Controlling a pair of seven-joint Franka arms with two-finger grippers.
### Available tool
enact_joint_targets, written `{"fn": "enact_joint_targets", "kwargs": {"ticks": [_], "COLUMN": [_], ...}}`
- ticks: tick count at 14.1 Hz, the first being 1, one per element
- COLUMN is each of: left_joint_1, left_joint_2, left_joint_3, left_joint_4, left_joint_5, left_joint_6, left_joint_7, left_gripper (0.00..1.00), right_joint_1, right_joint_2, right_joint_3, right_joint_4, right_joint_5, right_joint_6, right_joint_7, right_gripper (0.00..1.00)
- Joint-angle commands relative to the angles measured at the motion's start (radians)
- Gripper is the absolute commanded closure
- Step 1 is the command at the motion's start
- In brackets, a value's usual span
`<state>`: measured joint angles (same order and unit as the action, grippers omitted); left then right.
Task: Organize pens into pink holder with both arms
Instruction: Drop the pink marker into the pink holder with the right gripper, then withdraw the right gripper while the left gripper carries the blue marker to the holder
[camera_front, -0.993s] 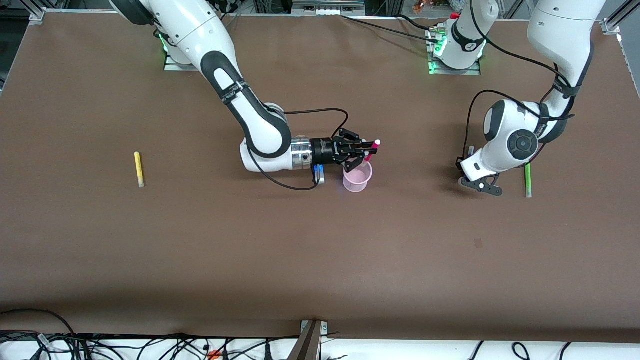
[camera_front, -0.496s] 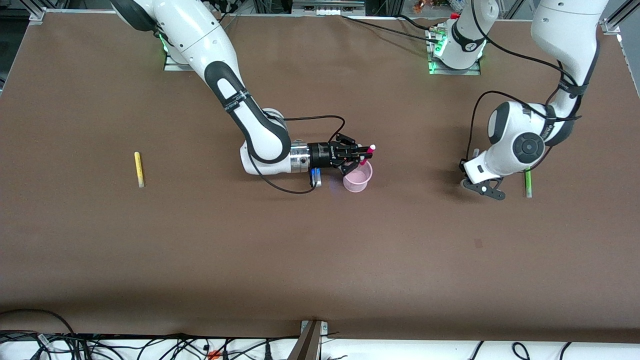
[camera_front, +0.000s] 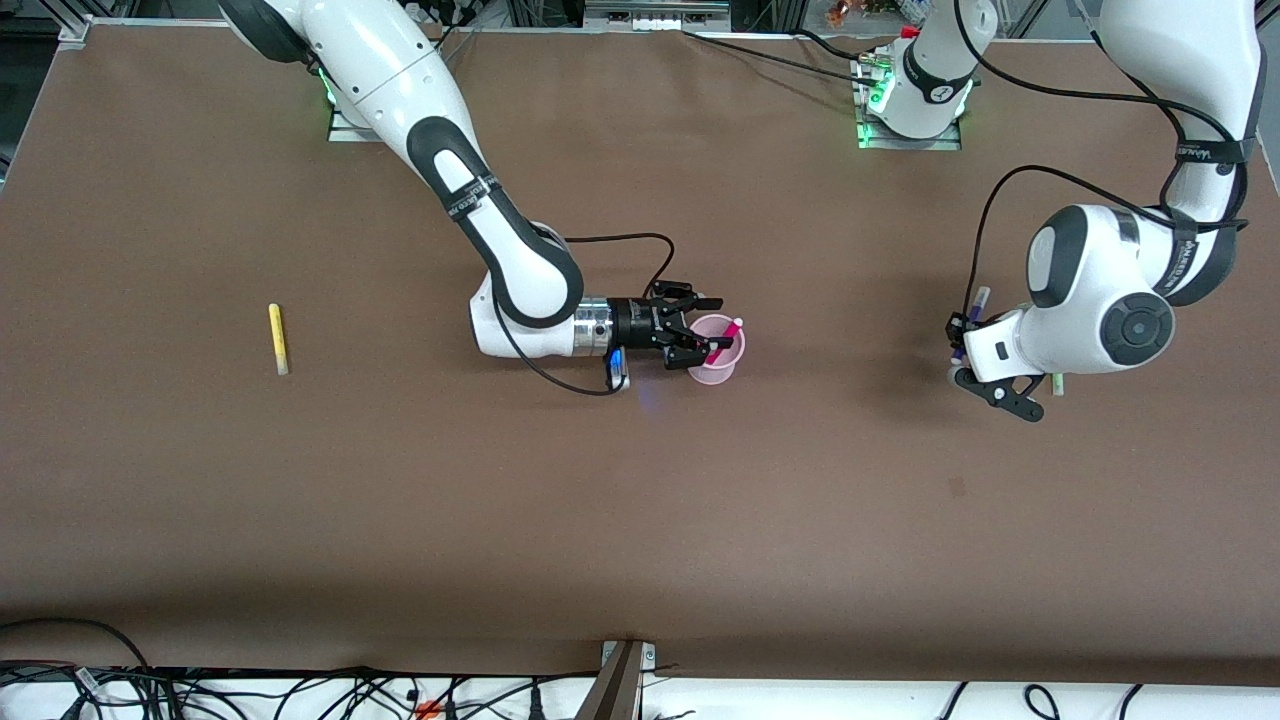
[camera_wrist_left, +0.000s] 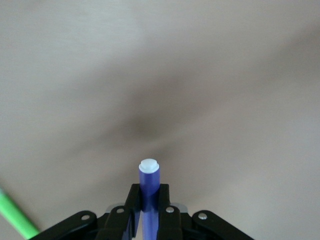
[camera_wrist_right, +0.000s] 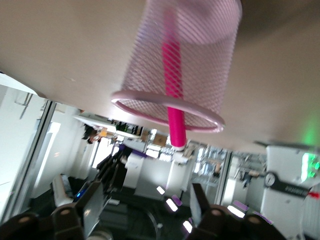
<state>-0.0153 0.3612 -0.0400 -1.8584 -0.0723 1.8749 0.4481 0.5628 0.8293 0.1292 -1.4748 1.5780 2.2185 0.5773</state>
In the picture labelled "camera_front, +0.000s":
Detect long black table cable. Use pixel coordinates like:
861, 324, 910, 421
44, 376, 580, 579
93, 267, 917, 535
683, 29, 881, 87

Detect purple marker pen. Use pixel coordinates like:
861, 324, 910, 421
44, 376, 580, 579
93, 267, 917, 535
955, 287, 992, 359

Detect brown table cover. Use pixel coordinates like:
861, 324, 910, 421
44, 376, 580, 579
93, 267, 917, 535
0, 20, 1280, 687

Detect white power strip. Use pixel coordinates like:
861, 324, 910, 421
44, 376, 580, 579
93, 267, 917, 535
584, 0, 732, 32

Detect aluminium frame profile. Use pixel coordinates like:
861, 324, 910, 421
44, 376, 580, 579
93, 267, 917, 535
55, 0, 98, 48

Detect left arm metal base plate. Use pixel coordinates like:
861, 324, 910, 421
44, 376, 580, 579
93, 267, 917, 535
853, 50, 964, 152

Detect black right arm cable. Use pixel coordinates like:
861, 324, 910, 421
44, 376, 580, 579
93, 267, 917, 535
492, 234, 677, 397

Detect tangled black floor cables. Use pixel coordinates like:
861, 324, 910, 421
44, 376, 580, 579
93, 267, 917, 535
0, 662, 601, 720

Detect metal bracket with post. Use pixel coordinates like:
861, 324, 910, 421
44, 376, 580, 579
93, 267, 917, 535
578, 640, 658, 720

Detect translucent pink cup holder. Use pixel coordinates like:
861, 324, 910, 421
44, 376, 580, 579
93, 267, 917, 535
686, 314, 747, 386

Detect black looping floor cable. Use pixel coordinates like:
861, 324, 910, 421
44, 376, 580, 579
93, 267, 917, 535
0, 617, 153, 720

